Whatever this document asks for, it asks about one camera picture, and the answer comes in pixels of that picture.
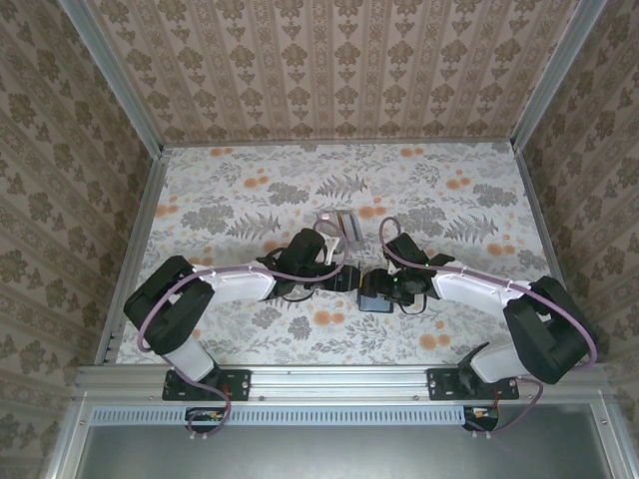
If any blue leather card holder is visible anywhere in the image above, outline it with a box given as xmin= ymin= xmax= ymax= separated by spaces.
xmin=355 ymin=290 xmax=396 ymax=313

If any grey sheet metal panel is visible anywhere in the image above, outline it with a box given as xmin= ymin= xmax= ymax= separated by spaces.
xmin=79 ymin=423 xmax=600 ymax=479

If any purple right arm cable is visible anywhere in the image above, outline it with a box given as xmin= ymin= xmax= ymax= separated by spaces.
xmin=378 ymin=217 xmax=599 ymax=441

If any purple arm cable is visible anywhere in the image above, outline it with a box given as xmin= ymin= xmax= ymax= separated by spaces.
xmin=378 ymin=217 xmax=599 ymax=441
xmin=138 ymin=213 xmax=349 ymax=443

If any wide aluminium mounting rail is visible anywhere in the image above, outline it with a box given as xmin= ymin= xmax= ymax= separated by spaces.
xmin=74 ymin=362 xmax=608 ymax=401

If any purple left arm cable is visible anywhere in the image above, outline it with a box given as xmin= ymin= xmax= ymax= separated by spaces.
xmin=138 ymin=213 xmax=349 ymax=443

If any grey slotted cable duct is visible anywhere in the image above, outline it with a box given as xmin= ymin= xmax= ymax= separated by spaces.
xmin=92 ymin=404 xmax=468 ymax=425

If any thin aluminium table edge rail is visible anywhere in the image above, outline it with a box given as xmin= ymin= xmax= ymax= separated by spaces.
xmin=162 ymin=141 xmax=515 ymax=150

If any aluminium table side rail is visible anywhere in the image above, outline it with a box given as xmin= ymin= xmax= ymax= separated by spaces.
xmin=512 ymin=148 xmax=593 ymax=365
xmin=94 ymin=148 xmax=171 ymax=370

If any small electronics board with wires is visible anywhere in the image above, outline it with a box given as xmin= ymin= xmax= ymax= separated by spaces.
xmin=461 ymin=404 xmax=502 ymax=431
xmin=185 ymin=406 xmax=225 ymax=431

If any slanted aluminium frame post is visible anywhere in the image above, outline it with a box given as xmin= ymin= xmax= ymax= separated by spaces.
xmin=58 ymin=0 xmax=166 ymax=154
xmin=509 ymin=0 xmax=610 ymax=151

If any aluminium lower frame bar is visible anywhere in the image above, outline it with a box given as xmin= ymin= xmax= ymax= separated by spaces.
xmin=590 ymin=393 xmax=631 ymax=479
xmin=43 ymin=393 xmax=99 ymax=479

